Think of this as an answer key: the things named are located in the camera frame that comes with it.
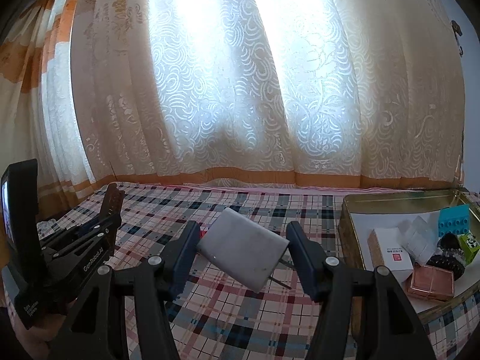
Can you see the copper framed picture box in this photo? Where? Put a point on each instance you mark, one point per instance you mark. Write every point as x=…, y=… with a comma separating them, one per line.
x=431, y=283

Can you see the plaid tablecloth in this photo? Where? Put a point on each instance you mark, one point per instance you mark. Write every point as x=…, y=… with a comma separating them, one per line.
x=357, y=297

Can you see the white paper tray liner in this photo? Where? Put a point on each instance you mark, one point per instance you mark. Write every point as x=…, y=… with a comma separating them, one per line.
x=364, y=224

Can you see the black grey fabric pouch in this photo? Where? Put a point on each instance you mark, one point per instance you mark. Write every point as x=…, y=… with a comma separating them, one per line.
x=449, y=256

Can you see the white box with red seal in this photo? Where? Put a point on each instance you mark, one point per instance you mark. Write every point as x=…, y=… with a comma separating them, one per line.
x=385, y=250

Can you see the person left hand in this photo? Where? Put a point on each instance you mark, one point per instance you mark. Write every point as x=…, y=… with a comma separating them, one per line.
x=36, y=340

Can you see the clear plastic container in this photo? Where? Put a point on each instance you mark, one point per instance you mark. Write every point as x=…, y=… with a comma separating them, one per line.
x=419, y=237

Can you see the dark brown wooden stick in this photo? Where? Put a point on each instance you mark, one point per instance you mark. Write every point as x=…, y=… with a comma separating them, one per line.
x=109, y=215

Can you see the gold metal tin tray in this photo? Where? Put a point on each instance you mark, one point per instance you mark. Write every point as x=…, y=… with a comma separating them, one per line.
x=411, y=203

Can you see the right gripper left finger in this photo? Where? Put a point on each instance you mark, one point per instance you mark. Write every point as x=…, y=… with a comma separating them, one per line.
x=95, y=327

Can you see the cyan toy brick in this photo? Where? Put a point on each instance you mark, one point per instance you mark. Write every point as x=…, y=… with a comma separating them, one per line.
x=455, y=220

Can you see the cream lace curtain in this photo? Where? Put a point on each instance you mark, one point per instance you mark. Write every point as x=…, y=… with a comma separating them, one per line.
x=302, y=93

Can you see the phone screen on gripper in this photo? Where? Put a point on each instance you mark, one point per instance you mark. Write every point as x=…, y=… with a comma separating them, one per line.
x=19, y=199

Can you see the green toy brick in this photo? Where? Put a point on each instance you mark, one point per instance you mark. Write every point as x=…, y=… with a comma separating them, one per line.
x=470, y=247

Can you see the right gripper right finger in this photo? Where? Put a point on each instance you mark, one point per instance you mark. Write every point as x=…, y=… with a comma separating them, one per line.
x=369, y=306

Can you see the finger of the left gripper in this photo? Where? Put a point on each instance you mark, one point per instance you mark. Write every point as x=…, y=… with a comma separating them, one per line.
x=64, y=241

